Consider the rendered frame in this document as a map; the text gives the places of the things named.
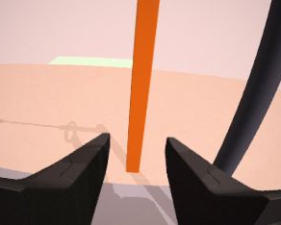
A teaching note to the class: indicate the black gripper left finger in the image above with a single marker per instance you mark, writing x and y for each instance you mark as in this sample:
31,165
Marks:
63,193

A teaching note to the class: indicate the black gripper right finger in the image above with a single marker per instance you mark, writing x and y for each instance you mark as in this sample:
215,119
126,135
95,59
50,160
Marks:
205,195

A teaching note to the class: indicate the orange handle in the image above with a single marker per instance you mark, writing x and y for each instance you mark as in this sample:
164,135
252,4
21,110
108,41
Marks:
144,48

